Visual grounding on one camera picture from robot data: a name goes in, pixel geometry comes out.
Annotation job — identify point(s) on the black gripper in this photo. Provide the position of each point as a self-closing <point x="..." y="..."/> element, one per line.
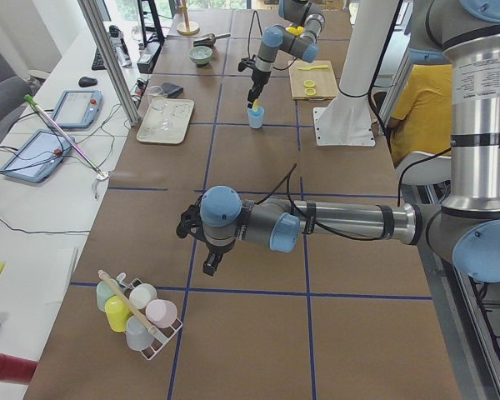
<point x="217" y="249"/>
<point x="258" y="77"/>

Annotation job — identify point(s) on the lemon slice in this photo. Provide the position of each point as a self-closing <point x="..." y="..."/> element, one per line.
<point x="309" y="84"/>
<point x="255" y="105"/>

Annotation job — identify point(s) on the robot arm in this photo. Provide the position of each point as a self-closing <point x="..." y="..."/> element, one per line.
<point x="465" y="229"/>
<point x="305" y="14"/>

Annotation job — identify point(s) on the light blue plastic cup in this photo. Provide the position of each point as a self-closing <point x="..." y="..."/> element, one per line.
<point x="255" y="117"/>

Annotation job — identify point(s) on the pink cup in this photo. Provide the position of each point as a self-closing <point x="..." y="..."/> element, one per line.
<point x="162" y="313"/>

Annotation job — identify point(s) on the yellow lemon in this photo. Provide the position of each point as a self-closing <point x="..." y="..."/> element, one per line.
<point x="295" y="30"/>

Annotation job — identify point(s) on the white cup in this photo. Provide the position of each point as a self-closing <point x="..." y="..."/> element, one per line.
<point x="142" y="295"/>

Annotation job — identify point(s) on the wooden cup tree stand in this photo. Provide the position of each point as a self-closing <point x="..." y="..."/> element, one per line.
<point x="187" y="27"/>

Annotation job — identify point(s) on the grey blue cup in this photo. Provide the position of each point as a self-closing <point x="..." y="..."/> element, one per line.
<point x="137" y="336"/>

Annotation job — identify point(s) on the yellow cup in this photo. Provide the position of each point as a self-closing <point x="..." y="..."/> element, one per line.
<point x="117" y="314"/>

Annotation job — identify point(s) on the mint green cup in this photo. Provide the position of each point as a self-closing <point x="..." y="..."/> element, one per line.
<point x="103" y="293"/>

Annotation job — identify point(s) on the yellow plastic knife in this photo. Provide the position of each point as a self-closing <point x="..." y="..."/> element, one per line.
<point x="313" y="67"/>

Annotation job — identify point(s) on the bamboo cutting board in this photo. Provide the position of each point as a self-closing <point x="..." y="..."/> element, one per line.
<point x="325" y="80"/>

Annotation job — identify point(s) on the green bowl of ice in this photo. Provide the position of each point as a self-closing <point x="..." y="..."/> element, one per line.
<point x="200" y="55"/>

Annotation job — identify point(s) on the steel ice scoop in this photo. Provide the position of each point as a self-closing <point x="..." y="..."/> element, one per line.
<point x="210" y="39"/>

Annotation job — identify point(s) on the folded grey cloth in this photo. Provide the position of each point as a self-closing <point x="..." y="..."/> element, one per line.
<point x="171" y="90"/>

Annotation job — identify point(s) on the cream bear serving tray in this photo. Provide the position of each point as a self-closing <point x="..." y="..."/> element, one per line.
<point x="179" y="112"/>

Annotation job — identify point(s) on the wooden stick on rack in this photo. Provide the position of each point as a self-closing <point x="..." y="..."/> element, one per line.
<point x="142" y="319"/>

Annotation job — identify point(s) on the clear wine glass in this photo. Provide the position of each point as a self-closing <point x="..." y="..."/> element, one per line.
<point x="158" y="102"/>

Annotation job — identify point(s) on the colourful rod with clip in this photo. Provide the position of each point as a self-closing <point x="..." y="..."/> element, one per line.
<point x="101" y="175"/>

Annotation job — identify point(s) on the person in yellow shirt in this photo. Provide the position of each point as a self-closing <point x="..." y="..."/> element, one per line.
<point x="422" y="118"/>

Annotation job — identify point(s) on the black computer mouse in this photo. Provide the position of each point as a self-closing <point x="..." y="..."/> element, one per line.
<point x="85" y="82"/>

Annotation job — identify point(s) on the blue teach pendant far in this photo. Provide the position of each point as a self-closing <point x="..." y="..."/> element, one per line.
<point x="77" y="109"/>

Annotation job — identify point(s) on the blue teach pendant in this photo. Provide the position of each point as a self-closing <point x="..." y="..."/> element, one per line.
<point x="77" y="109"/>
<point x="38" y="157"/>

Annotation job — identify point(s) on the blue teach pendant near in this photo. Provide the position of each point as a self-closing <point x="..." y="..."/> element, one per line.
<point x="38" y="157"/>

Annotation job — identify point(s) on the red cylinder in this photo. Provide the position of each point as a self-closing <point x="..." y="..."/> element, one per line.
<point x="16" y="369"/>

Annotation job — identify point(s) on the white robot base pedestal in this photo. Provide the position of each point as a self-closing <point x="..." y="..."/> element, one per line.
<point x="346" y="121"/>

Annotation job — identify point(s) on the aluminium frame post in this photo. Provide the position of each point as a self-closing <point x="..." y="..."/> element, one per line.
<point x="94" y="21"/>

